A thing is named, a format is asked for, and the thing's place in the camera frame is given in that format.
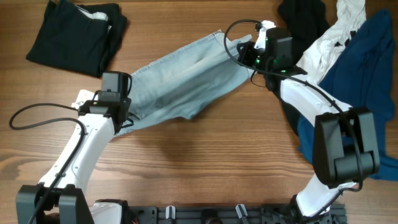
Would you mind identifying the light blue denim shorts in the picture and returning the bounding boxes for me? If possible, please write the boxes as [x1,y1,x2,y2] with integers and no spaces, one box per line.
[119,30,252,135]

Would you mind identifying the folded black garment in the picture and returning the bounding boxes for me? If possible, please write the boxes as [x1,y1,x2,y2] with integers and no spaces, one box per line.
[26,1,127,78]

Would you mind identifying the black cable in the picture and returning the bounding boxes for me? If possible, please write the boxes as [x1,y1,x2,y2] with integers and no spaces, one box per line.
[8,103,88,224]
[223,19,364,218]

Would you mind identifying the black crumpled garment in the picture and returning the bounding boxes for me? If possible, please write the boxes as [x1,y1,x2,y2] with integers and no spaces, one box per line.
[276,0,332,134]

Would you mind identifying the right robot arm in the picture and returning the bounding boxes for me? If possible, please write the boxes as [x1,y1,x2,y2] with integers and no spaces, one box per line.
[238,21,380,223]

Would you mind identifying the dark blue shirt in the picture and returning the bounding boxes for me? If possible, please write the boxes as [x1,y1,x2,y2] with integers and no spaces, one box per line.
[297,8,398,182]

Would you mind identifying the left black cable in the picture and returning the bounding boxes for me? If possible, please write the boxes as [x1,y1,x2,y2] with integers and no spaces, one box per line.
[8,103,88,224]

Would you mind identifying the black mounting rail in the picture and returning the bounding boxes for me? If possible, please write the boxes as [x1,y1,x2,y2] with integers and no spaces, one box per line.
[124,203,348,224]

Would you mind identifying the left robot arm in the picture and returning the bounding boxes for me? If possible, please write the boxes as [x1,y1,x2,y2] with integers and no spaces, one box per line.
[16,72,134,223]

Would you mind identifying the right black cable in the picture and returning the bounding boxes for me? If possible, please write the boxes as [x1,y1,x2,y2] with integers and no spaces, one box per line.
[223,19,364,218]

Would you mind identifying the white crumpled shirt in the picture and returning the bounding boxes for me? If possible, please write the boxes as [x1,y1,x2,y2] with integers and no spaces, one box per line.
[297,0,366,84]

